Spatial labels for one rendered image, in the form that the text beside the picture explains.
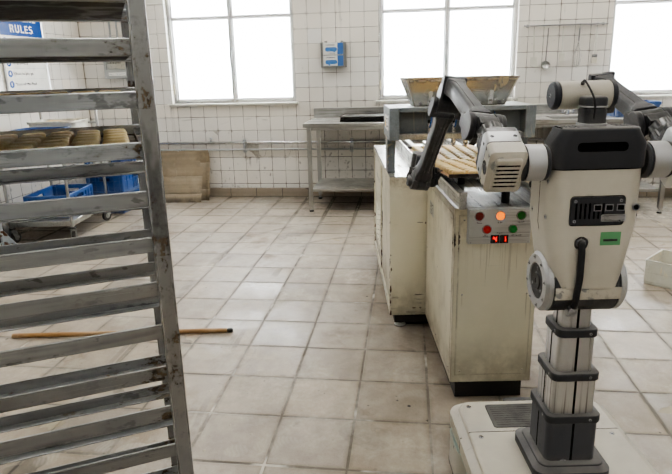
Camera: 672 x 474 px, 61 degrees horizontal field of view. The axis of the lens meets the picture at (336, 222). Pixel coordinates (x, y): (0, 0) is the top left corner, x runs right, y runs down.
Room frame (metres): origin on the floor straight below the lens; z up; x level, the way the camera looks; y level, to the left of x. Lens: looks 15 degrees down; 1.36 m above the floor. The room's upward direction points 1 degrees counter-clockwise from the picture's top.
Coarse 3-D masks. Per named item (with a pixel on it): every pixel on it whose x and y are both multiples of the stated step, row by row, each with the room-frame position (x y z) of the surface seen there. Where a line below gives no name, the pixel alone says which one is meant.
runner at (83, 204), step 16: (128, 192) 1.02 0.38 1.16; (144, 192) 1.03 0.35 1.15; (0, 208) 0.95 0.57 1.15; (16, 208) 0.96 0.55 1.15; (32, 208) 0.97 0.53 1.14; (48, 208) 0.98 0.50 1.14; (64, 208) 0.98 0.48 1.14; (80, 208) 0.99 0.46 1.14; (96, 208) 1.00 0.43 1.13; (112, 208) 1.01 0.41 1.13
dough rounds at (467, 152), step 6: (468, 144) 3.37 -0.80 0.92; (414, 150) 3.24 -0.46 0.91; (420, 150) 3.17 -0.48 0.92; (444, 150) 3.14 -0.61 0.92; (450, 150) 3.17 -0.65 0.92; (456, 150) 3.13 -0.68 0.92; (462, 150) 3.13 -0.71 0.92; (468, 150) 3.12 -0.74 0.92; (474, 150) 3.12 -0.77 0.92; (438, 156) 2.94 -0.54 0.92; (444, 156) 3.00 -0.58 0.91; (450, 156) 2.92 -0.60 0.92; (456, 156) 3.00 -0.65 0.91; (462, 156) 2.91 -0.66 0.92; (468, 156) 2.90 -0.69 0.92; (474, 156) 2.90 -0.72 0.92
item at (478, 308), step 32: (480, 192) 2.40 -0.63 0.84; (512, 192) 2.39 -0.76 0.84; (448, 224) 2.24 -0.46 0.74; (448, 256) 2.23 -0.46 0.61; (480, 256) 2.13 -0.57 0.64; (512, 256) 2.13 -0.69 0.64; (448, 288) 2.21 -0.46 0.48; (480, 288) 2.13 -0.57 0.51; (512, 288) 2.13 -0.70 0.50; (448, 320) 2.19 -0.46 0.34; (480, 320) 2.13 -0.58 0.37; (512, 320) 2.13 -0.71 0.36; (448, 352) 2.17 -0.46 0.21; (480, 352) 2.13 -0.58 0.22; (512, 352) 2.13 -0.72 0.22; (480, 384) 2.16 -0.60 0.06; (512, 384) 2.16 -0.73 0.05
